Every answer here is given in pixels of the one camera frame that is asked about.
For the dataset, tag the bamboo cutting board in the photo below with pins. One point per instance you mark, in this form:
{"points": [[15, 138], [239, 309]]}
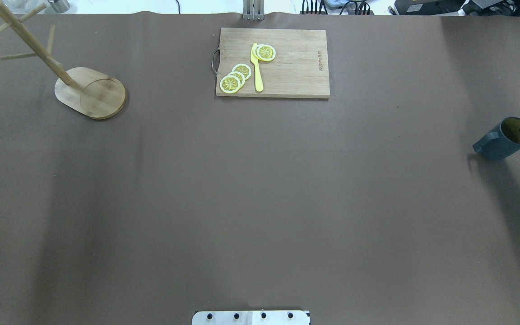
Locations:
{"points": [[300, 69]]}

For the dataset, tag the lemon slice under top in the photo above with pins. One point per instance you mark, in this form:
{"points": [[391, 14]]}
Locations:
{"points": [[255, 54]]}

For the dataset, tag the lemon slice on knife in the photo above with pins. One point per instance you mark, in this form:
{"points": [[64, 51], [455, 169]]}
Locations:
{"points": [[266, 52]]}

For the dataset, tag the blue mug yellow inside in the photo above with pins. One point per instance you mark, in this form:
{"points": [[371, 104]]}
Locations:
{"points": [[502, 141]]}

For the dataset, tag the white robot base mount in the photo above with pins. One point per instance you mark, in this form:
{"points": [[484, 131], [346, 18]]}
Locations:
{"points": [[252, 317]]}

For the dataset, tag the lemon slice middle stack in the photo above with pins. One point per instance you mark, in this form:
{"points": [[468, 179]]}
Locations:
{"points": [[240, 77]]}

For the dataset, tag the lemon slice far end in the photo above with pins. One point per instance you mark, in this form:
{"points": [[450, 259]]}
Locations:
{"points": [[229, 85]]}

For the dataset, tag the yellow plastic knife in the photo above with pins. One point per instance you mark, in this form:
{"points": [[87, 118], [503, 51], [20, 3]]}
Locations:
{"points": [[259, 85]]}

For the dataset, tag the wooden cup storage rack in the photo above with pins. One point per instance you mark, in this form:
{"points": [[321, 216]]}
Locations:
{"points": [[89, 92]]}

